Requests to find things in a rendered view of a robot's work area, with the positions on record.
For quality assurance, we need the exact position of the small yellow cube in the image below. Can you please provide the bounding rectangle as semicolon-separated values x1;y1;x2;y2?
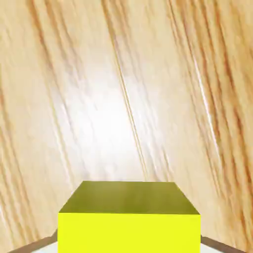
57;180;202;253

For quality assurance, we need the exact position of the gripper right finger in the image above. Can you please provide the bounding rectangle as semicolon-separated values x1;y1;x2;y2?
200;236;247;253

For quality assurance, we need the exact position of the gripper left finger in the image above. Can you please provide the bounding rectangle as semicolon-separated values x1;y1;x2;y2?
5;234;58;253

